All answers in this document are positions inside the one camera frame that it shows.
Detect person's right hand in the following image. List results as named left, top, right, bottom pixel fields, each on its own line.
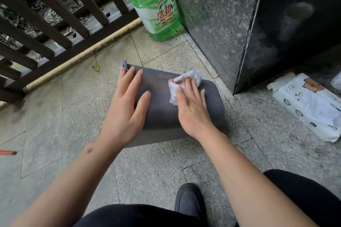
left=175, top=78, right=216, bottom=141

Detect person's left hand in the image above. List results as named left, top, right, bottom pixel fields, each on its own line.
left=100, top=66, right=152, bottom=150

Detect grey plastic waste bin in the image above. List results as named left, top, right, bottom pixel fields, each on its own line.
left=122, top=60, right=226, bottom=149

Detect white wet wipe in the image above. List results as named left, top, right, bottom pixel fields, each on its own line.
left=168, top=69, right=202, bottom=106

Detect person's left forearm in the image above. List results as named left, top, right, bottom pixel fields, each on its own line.
left=10, top=139, right=126, bottom=227

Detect person's right forearm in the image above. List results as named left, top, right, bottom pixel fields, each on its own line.
left=198, top=128, right=319, bottom=227

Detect person's black shoe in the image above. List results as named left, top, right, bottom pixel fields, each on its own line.
left=174, top=183, right=208, bottom=221

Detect person's black trousers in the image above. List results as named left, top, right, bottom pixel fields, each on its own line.
left=73, top=169, right=341, bottom=227

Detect white wet wipe pack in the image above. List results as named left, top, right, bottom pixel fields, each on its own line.
left=267, top=72, right=341, bottom=143

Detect beige pipe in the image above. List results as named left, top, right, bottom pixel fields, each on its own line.
left=24, top=17, right=143, bottom=93

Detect dark wooden railing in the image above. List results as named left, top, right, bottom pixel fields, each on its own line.
left=0, top=0, right=155, bottom=104

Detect dark granite pillar base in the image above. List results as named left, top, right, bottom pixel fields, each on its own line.
left=159, top=0, right=341, bottom=95

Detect green detergent bottle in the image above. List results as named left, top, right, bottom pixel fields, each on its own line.
left=128, top=0, right=183, bottom=42

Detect white paper cup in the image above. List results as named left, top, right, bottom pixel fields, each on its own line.
left=331, top=71, right=341, bottom=90

